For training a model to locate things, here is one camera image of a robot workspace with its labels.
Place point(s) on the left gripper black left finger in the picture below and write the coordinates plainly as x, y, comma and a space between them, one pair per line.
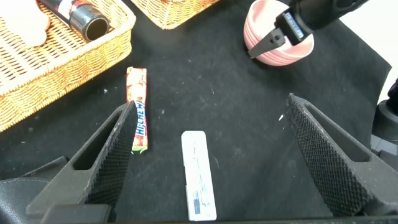
102, 161

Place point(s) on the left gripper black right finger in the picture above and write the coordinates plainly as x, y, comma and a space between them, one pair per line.
335, 161

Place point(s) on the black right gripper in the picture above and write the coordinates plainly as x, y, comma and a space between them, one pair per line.
311, 12

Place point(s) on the pink bowl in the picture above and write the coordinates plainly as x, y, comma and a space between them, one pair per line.
280, 56

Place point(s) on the black leather glasses case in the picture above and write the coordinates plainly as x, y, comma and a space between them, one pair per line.
15, 199

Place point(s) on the black tablecloth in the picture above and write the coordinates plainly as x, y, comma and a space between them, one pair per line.
217, 93

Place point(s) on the red Hi-Chew candy pack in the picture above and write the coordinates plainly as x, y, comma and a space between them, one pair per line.
136, 84

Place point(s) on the clear plastic cutlery case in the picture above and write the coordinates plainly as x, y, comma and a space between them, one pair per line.
199, 174

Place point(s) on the black tube red label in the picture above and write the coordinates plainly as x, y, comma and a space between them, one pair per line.
87, 23

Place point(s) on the pink tube white cap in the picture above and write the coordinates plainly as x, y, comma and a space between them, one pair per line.
21, 25

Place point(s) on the black robot shoulder mount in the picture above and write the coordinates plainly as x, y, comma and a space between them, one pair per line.
387, 124

